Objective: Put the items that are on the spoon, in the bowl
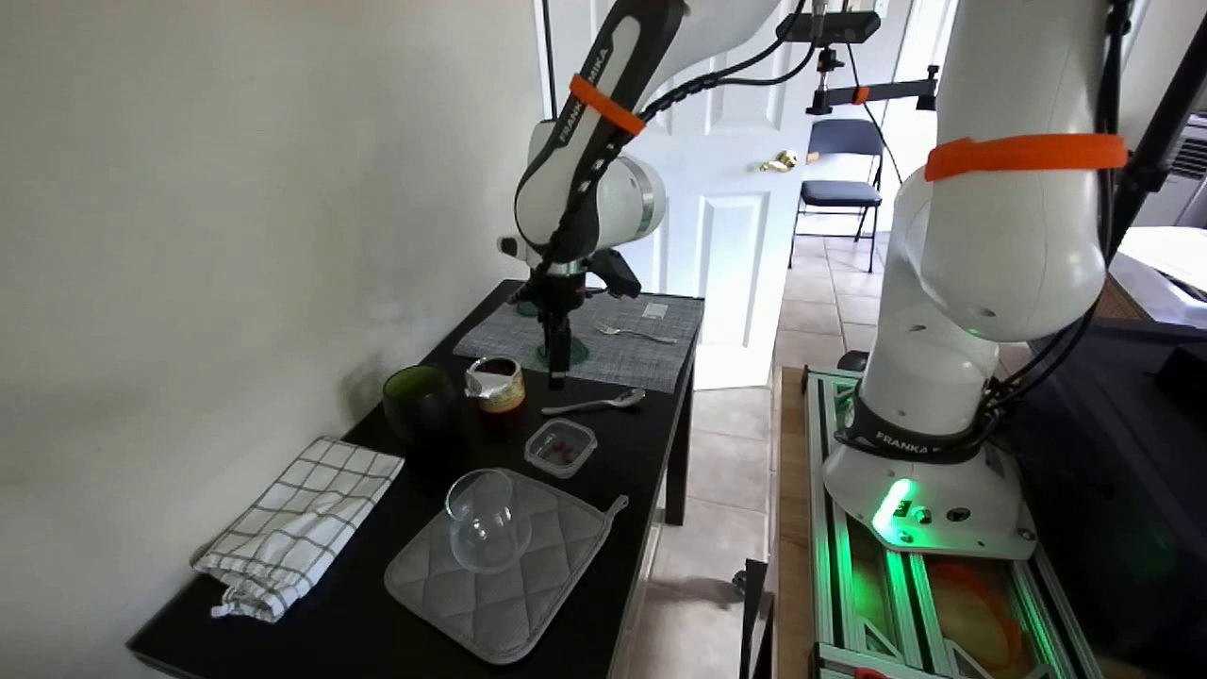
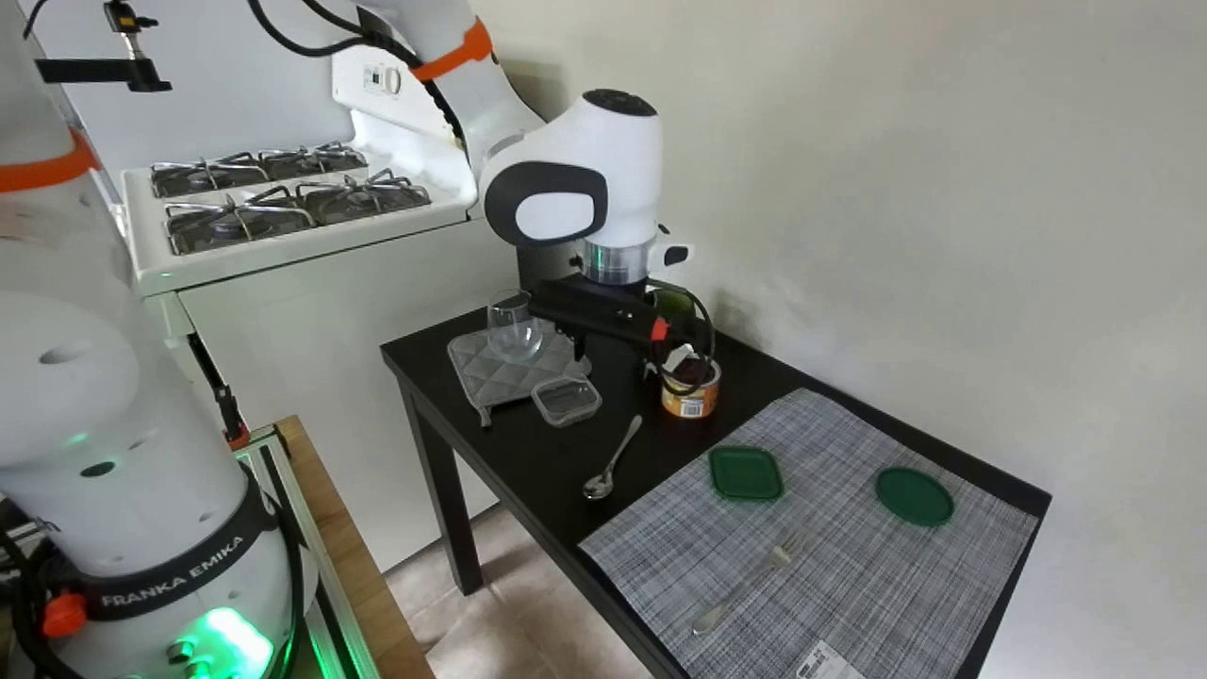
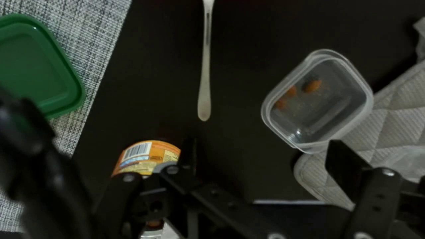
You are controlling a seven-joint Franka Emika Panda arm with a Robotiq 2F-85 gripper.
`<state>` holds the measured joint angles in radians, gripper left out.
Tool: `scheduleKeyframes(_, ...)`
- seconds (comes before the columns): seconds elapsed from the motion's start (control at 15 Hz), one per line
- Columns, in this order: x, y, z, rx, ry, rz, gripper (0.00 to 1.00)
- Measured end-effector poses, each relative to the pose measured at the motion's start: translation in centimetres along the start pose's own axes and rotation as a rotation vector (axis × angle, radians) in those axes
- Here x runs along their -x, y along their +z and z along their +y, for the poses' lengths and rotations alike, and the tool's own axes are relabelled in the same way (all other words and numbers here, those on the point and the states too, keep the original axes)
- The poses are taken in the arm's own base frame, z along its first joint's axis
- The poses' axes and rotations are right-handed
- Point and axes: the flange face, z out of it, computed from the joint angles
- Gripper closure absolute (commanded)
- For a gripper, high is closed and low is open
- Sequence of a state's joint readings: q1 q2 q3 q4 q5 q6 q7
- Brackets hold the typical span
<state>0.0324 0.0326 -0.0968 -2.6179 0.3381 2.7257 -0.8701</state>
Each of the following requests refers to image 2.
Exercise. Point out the clear plastic container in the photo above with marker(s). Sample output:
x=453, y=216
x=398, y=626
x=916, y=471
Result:
x=569, y=402
x=497, y=378

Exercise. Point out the gray woven placemat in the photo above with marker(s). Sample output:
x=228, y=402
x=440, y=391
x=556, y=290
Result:
x=833, y=567

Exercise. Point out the wooden board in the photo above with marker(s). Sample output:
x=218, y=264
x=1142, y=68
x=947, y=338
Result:
x=365, y=590

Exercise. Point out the black burner grate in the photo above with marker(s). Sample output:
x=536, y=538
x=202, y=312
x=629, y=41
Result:
x=264, y=162
x=303, y=210

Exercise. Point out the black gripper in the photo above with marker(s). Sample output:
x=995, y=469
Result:
x=589, y=307

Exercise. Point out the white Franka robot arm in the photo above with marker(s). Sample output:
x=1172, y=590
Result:
x=116, y=503

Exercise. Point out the green rectangular lid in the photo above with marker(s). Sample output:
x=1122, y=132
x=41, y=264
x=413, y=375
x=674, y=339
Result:
x=743, y=471

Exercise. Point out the black strut with red joint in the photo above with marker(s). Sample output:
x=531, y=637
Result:
x=222, y=391

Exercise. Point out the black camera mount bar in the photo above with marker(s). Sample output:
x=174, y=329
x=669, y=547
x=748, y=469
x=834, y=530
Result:
x=101, y=73

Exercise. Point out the clear glass bowl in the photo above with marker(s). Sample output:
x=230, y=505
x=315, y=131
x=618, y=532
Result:
x=512, y=329

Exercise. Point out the dark green cup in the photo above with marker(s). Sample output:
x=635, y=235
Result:
x=683, y=304

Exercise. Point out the open orange nut can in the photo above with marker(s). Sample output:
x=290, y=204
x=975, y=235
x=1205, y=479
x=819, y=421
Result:
x=692, y=402

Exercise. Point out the clear plastic utensil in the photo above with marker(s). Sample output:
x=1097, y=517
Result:
x=784, y=553

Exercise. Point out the white paper label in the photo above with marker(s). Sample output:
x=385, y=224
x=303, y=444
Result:
x=833, y=661

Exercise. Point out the green round lid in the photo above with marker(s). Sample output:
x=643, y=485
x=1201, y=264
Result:
x=916, y=495

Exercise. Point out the black table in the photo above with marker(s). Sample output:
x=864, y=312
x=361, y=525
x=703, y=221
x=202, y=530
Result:
x=540, y=465

